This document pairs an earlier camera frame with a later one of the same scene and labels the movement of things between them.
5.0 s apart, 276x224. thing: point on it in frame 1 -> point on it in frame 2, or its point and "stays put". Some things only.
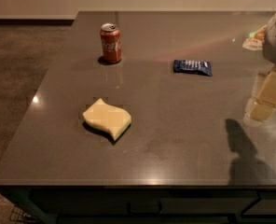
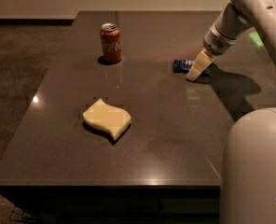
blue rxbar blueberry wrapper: x=193 y=66 stays put
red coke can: x=111 y=42 stays put
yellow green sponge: x=110 y=118 stays put
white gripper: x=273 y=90 -> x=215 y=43
